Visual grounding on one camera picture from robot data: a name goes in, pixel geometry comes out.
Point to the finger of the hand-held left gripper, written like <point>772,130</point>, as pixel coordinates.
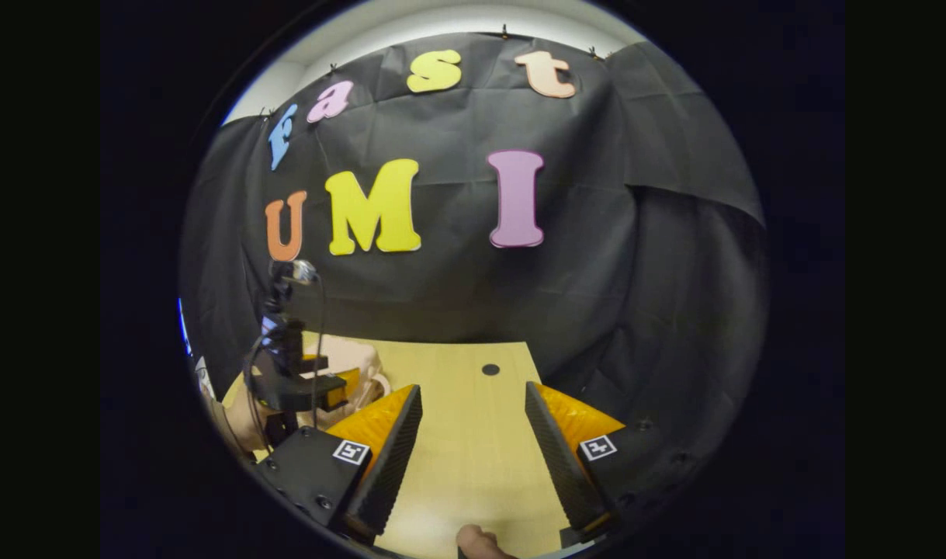
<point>315,363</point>
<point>344,388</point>

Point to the black backdrop cloth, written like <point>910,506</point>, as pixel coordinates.
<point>457,295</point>

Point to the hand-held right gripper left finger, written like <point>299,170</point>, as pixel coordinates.
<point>387,470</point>

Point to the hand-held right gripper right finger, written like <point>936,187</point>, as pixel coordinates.
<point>562,466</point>

